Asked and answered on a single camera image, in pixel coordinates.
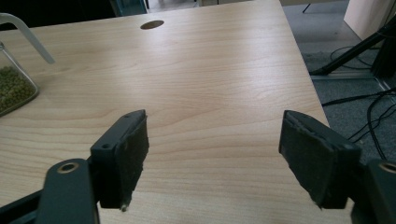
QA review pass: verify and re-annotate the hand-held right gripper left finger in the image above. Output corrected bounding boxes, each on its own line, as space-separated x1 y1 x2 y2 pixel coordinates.
90 108 150 213

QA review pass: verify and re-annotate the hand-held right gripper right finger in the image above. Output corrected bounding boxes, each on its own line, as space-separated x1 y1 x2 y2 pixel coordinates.
278 109 362 210

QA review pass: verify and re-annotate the black metal stand leg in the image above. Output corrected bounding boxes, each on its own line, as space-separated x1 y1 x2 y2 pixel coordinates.
308 14 396 77

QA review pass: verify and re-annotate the clear container of green beans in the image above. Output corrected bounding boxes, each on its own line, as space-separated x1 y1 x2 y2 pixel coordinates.
0 41 40 118

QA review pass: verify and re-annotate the teal chair back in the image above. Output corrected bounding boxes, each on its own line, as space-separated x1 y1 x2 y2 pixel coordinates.
109 0 149 18

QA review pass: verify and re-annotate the light wooden cabinet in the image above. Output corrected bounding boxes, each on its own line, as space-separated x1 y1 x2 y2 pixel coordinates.
343 0 396 41

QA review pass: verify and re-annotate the black floor cable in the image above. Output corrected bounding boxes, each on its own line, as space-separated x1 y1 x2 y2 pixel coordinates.
321 87 396 107

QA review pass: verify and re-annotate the aluminium floor rail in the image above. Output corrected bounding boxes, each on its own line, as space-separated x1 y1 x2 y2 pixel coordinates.
311 70 379 81

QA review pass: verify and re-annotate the translucent white scoop handle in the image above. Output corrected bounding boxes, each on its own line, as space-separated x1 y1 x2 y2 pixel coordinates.
0 12 56 65

